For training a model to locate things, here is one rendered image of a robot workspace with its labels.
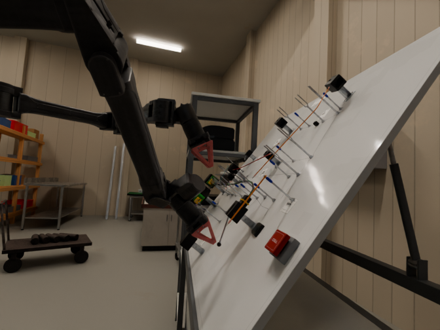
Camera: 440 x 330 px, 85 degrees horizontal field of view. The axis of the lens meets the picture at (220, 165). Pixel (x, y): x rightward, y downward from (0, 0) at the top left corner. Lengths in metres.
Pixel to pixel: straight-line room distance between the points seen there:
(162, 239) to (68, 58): 6.58
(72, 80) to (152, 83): 2.35
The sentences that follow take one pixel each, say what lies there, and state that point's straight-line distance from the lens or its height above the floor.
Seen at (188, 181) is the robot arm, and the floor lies 1.23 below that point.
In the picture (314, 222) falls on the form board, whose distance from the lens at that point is 0.55.
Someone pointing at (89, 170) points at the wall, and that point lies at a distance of 8.28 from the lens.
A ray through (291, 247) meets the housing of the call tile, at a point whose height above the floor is 1.11.
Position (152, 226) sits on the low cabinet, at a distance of 4.33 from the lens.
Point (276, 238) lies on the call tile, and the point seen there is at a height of 1.12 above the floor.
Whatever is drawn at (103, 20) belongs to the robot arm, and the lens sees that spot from 0.46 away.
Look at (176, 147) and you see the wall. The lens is 8.22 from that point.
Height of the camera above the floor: 1.23
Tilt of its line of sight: 4 degrees up
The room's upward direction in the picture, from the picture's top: 3 degrees clockwise
